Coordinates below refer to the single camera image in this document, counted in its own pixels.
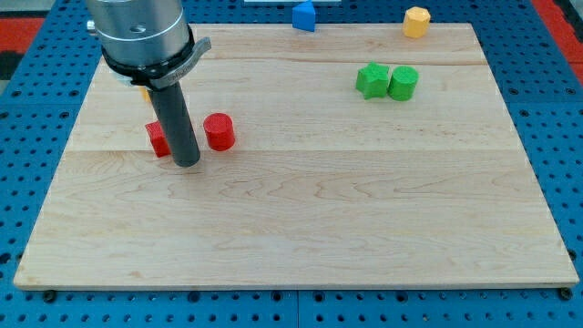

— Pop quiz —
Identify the green cylinder block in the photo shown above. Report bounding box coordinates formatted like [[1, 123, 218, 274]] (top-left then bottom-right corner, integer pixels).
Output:
[[387, 66, 419, 101]]

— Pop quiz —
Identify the light wooden board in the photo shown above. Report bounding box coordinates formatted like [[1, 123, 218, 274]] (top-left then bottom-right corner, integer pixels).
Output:
[[14, 24, 579, 291]]

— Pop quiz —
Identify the blue triangular block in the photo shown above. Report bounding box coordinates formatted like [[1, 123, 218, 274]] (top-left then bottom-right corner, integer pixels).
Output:
[[291, 0, 316, 32]]

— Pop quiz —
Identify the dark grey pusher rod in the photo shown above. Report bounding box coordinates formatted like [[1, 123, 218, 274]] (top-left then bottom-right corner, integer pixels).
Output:
[[148, 83, 200, 167]]

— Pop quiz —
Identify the yellow heart block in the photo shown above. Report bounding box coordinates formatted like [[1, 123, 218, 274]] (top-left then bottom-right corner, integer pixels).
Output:
[[138, 87, 151, 103]]

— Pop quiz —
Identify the yellow hexagon block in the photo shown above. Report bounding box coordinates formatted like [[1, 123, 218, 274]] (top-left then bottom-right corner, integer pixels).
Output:
[[402, 6, 431, 38]]

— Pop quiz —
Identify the red star block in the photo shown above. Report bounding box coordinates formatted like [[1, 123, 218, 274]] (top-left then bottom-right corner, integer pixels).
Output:
[[145, 121, 171, 158]]

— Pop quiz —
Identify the red cylinder block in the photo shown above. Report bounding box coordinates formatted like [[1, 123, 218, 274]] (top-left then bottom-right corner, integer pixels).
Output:
[[203, 113, 236, 151]]

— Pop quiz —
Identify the green star block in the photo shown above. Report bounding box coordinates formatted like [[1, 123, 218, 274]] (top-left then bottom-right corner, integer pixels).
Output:
[[355, 62, 390, 100]]

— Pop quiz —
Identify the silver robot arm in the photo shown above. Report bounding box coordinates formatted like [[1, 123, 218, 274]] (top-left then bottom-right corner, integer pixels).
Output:
[[86, 0, 195, 81]]

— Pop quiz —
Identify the grey clamp bracket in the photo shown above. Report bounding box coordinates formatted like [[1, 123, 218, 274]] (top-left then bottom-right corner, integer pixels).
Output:
[[102, 36, 211, 91]]

